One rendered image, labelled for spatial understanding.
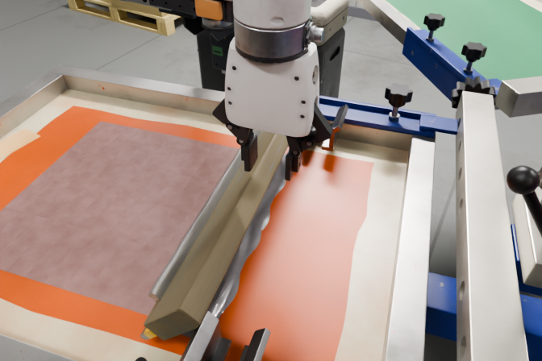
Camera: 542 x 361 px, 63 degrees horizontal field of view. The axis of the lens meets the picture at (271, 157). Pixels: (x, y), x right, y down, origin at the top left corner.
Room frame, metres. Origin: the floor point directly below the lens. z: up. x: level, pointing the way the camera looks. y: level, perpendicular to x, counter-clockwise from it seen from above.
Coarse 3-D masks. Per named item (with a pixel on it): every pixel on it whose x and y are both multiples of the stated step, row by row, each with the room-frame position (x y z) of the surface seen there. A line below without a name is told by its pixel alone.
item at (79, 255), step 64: (0, 192) 0.51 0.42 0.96; (64, 192) 0.51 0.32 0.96; (0, 256) 0.38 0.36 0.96; (64, 256) 0.38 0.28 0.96; (128, 256) 0.38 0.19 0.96; (256, 256) 0.38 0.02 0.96; (320, 256) 0.38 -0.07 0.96; (64, 320) 0.29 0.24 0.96; (128, 320) 0.29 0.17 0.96; (256, 320) 0.29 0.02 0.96; (320, 320) 0.29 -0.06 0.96
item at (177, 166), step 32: (64, 128) 0.69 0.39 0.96; (96, 128) 0.69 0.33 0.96; (128, 128) 0.69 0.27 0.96; (160, 128) 0.69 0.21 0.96; (192, 128) 0.69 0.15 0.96; (32, 160) 0.59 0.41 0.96; (64, 160) 0.59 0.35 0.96; (96, 160) 0.59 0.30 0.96; (128, 160) 0.59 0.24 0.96; (160, 160) 0.59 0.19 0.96; (192, 160) 0.59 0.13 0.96; (224, 160) 0.59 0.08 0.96; (320, 160) 0.59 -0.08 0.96; (352, 160) 0.59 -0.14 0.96; (128, 192) 0.51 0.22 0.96; (160, 192) 0.51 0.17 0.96; (192, 192) 0.51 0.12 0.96; (288, 192) 0.51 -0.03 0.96; (320, 192) 0.51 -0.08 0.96; (352, 192) 0.51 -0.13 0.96; (288, 224) 0.44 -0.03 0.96; (320, 224) 0.44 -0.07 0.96; (352, 224) 0.44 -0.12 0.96
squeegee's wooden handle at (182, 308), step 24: (264, 144) 0.52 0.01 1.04; (240, 168) 0.50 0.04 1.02; (264, 168) 0.46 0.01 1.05; (240, 192) 0.41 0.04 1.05; (264, 192) 0.42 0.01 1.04; (216, 216) 0.39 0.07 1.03; (240, 216) 0.37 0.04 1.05; (216, 240) 0.33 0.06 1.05; (240, 240) 0.34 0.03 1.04; (192, 264) 0.31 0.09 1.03; (216, 264) 0.30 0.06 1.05; (168, 288) 0.29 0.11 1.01; (192, 288) 0.26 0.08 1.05; (216, 288) 0.28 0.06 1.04; (168, 312) 0.25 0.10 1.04; (192, 312) 0.24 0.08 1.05; (168, 336) 0.25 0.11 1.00
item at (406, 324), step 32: (32, 96) 0.75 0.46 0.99; (128, 96) 0.79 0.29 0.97; (160, 96) 0.77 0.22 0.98; (192, 96) 0.75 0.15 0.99; (224, 96) 0.75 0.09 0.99; (0, 128) 0.66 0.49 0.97; (352, 128) 0.65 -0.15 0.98; (416, 160) 0.55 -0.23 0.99; (416, 192) 0.47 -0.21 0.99; (416, 224) 0.41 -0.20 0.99; (416, 256) 0.36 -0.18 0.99; (416, 288) 0.31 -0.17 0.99; (416, 320) 0.27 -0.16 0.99; (0, 352) 0.23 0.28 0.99; (32, 352) 0.23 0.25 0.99; (384, 352) 0.24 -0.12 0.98; (416, 352) 0.23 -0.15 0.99
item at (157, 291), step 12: (240, 156) 0.53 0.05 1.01; (228, 168) 0.49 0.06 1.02; (228, 180) 0.47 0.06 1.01; (216, 192) 0.45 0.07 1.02; (204, 204) 0.43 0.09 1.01; (216, 204) 0.43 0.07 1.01; (204, 216) 0.40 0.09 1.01; (192, 228) 0.38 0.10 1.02; (192, 240) 0.36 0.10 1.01; (180, 252) 0.34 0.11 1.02; (168, 264) 0.32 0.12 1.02; (180, 264) 0.33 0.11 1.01; (168, 276) 0.31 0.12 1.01; (156, 288) 0.29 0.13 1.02; (156, 300) 0.28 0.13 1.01
